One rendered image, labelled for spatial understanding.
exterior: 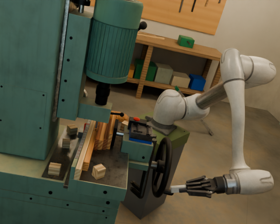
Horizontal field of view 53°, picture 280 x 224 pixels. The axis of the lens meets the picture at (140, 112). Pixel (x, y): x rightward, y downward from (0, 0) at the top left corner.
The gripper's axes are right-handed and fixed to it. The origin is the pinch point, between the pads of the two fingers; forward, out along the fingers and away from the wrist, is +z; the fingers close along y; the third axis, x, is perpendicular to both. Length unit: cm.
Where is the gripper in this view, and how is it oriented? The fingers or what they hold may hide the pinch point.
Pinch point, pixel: (178, 188)
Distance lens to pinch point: 133.7
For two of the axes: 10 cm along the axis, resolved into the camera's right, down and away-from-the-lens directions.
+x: 1.2, 9.0, 4.3
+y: 0.0, 4.3, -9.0
